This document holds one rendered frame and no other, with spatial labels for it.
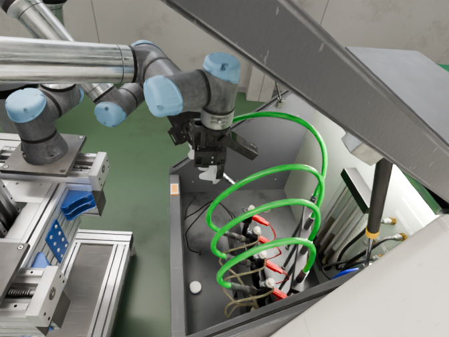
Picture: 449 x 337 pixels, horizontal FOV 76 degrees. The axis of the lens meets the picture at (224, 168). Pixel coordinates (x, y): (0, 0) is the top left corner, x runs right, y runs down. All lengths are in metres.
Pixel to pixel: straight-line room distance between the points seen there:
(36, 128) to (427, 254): 1.09
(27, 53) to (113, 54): 0.14
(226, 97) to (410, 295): 0.45
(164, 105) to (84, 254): 1.49
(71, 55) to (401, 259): 0.63
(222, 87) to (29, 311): 0.74
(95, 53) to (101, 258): 1.44
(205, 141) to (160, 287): 1.42
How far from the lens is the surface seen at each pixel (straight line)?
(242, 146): 0.70
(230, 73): 0.58
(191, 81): 0.56
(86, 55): 0.61
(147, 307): 1.94
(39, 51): 0.60
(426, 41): 4.21
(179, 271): 0.97
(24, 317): 0.98
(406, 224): 0.78
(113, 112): 0.84
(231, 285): 0.78
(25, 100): 1.13
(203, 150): 0.69
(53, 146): 1.19
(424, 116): 0.82
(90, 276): 1.85
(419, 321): 0.51
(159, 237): 2.15
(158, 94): 0.53
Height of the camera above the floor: 1.82
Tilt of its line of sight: 44 degrees down
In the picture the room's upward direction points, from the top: 9 degrees clockwise
